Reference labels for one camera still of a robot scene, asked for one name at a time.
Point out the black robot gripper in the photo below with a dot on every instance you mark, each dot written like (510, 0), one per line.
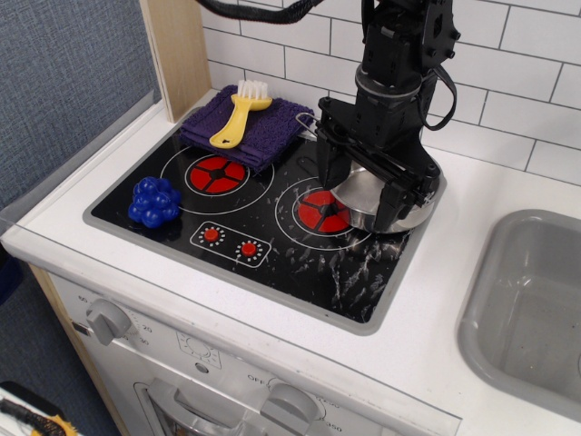
(380, 116)

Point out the blue toy blackberry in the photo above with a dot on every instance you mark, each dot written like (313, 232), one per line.
(155, 202)

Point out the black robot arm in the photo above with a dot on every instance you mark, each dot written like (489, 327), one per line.
(403, 38)

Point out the silver metal pot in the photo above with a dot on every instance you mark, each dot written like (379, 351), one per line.
(407, 163)

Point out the purple folded cloth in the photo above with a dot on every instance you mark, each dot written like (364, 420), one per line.
(267, 135)

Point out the black toy stovetop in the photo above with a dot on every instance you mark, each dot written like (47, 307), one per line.
(277, 233)

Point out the yellow white dish brush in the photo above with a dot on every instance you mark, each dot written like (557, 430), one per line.
(251, 96)

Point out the grey toy sink basin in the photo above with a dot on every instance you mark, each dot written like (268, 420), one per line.
(520, 331)

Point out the grey right oven knob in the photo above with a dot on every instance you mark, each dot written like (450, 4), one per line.
(290, 408)

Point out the grey oven knob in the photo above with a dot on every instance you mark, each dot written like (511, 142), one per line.
(107, 320)
(290, 408)

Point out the grey left oven knob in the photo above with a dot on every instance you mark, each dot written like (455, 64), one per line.
(107, 320)

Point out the light wooden post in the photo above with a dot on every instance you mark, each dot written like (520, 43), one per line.
(176, 39)

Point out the grey oven door handle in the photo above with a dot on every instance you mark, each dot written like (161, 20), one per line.
(196, 411)

